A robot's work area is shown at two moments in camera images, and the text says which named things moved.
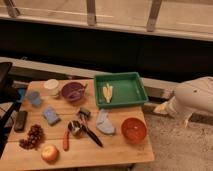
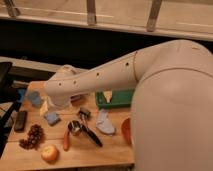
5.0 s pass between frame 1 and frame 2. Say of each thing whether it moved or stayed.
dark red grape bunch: stayed
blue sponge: stayed
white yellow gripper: moved
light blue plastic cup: stayed
